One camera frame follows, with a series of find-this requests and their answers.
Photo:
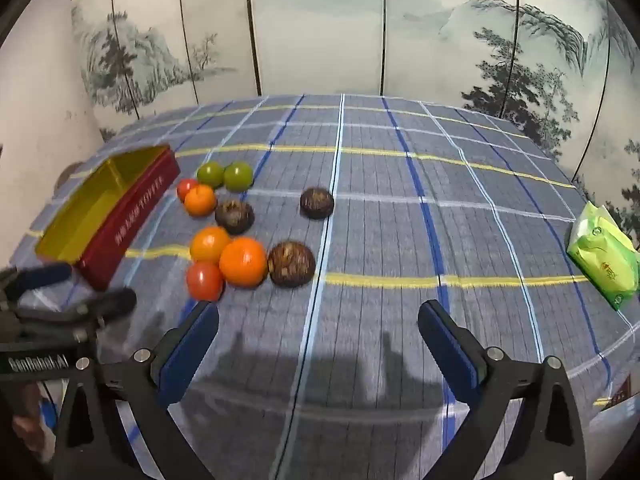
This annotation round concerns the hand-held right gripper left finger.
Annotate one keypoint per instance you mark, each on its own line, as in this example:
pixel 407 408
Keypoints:
pixel 192 345

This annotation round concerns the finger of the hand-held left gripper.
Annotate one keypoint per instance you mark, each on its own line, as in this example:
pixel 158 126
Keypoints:
pixel 107 306
pixel 40 277

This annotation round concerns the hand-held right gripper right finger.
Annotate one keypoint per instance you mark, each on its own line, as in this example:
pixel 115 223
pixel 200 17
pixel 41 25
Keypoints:
pixel 450 350

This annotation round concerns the red tin box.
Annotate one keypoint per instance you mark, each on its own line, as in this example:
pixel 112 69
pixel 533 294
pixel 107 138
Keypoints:
pixel 130 215

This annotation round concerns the large orange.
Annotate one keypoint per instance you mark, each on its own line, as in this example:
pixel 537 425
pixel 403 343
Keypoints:
pixel 243 262

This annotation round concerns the medium orange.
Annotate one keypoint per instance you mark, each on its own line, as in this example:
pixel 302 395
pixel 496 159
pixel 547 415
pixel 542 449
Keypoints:
pixel 209 244

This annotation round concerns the large dark passion fruit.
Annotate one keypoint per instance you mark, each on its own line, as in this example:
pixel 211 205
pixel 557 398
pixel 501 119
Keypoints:
pixel 291 264

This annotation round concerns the small orange mandarin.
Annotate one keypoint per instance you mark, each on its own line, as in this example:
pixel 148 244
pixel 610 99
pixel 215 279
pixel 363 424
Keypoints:
pixel 200 200

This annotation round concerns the small red tomato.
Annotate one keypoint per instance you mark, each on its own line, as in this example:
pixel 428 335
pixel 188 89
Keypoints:
pixel 186 187

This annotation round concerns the green plum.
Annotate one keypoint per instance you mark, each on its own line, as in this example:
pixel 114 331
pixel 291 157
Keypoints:
pixel 238 176
pixel 210 174

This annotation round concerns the blue grey plaid cloth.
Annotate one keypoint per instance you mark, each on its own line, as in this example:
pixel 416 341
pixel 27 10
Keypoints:
pixel 380 240

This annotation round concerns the green wet wipes pack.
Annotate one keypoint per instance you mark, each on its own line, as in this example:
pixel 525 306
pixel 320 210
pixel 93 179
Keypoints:
pixel 605 255

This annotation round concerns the landscape painted folding screen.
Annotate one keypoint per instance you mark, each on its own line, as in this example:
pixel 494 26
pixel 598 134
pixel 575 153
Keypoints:
pixel 320 35

